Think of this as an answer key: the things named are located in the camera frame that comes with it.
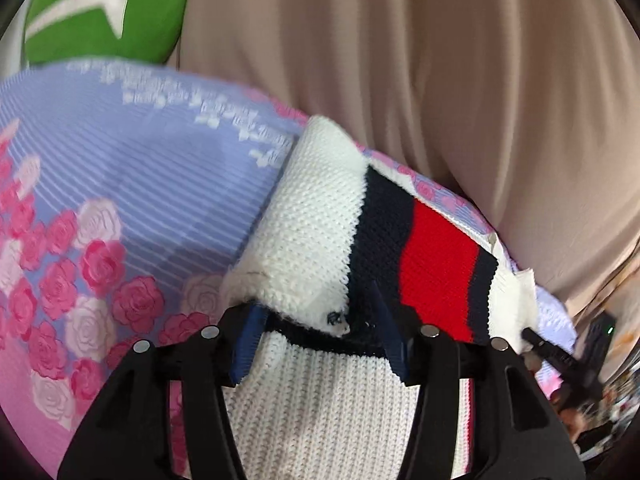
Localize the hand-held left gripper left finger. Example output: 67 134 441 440
57 302 271 480

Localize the white knit sweater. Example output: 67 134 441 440
220 115 538 480

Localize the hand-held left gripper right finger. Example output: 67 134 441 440
370 280 587 480

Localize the beige curtain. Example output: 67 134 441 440
167 0 640 386

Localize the pink floral bed sheet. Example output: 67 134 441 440
0 57 576 480

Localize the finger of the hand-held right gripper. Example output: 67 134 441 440
521 328 601 403

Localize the white satin curtain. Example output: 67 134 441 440
0 7 31 78

